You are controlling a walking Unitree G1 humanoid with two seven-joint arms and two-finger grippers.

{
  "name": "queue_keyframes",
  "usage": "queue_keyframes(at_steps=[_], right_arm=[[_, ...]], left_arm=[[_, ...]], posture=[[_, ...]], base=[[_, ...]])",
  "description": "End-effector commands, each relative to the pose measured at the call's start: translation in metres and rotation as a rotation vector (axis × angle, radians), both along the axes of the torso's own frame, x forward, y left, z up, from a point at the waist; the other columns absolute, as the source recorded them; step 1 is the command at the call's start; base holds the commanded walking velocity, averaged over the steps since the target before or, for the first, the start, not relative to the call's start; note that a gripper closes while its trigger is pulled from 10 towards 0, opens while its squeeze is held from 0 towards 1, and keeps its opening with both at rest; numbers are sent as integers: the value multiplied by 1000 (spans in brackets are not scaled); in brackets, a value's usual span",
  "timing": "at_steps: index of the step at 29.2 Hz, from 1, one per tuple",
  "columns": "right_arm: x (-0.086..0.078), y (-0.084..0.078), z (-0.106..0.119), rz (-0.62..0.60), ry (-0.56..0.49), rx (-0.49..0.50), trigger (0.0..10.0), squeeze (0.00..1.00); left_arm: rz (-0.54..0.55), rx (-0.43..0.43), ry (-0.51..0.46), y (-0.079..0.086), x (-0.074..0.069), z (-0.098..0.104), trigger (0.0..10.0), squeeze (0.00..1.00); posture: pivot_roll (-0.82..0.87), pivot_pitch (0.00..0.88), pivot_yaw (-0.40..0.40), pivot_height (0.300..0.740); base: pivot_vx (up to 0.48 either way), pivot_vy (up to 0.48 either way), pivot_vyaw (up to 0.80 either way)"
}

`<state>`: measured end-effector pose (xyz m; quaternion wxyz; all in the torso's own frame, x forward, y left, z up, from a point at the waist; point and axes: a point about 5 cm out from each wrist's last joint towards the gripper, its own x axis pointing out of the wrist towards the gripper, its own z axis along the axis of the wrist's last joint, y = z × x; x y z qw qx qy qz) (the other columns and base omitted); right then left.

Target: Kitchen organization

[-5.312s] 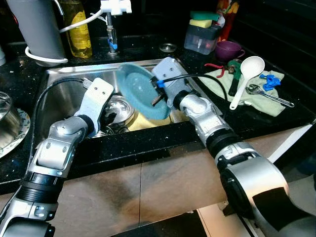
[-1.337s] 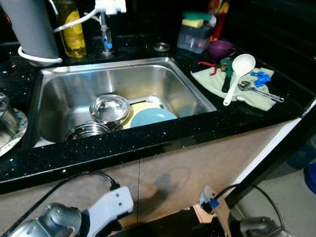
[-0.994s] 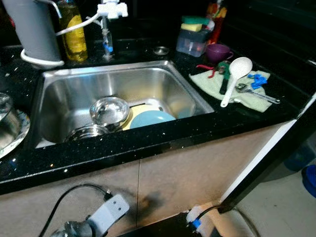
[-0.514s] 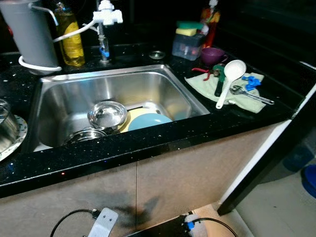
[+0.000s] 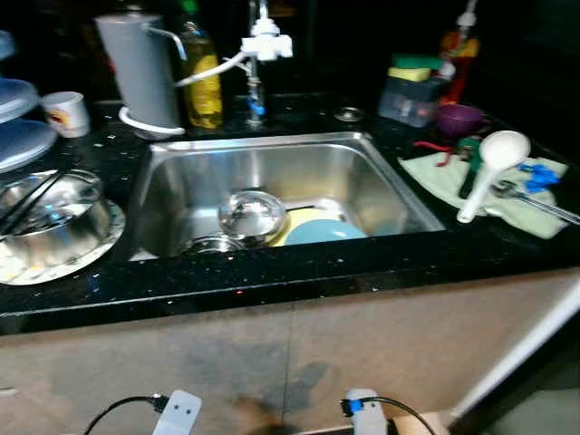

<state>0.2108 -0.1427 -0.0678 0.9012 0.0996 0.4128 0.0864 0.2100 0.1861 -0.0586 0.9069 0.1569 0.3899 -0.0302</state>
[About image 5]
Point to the white rice paddle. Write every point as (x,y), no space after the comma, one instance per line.
(503,152)

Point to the grey cabinet door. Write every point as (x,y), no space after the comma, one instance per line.
(408,344)

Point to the grey water filter canister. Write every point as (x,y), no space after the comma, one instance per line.
(145,72)

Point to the long steel spoon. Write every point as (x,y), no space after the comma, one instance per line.
(544,207)

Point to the white tiered rack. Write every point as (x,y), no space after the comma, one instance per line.
(23,145)

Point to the yellow oil bottle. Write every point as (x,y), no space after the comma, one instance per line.
(204,91)

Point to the purple bowl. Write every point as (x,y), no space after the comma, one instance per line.
(460,120)

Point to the yellow green sponge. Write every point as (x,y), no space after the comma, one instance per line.
(417,68)

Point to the steel pot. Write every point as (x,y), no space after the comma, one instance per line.
(54,236)

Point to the stainless steel sink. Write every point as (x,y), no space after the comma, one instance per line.
(299,172)

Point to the blue plastic clip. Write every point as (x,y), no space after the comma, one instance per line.
(539,177)

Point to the steel sink strainer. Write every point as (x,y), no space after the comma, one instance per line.
(210,245)

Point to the light blue plate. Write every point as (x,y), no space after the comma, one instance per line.
(326,233)

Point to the pale green cloth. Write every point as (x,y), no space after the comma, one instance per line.
(435,186)

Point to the orange soap pump bottle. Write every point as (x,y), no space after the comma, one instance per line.
(460,54)

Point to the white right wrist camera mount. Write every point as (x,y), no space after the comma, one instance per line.
(367,417)

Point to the clear sponge box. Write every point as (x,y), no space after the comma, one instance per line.
(408,104)

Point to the floral print plate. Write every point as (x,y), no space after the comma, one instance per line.
(36,275)

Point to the chrome faucet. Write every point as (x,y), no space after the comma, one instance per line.
(256,95)

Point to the large steel bowl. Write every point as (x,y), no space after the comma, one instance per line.
(252,217)

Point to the black chopstick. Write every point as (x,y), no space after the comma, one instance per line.
(32,195)
(27,216)

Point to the white printed mug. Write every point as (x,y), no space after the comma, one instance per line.
(65,113)

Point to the steel drain plug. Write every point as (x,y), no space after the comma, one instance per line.
(349,114)

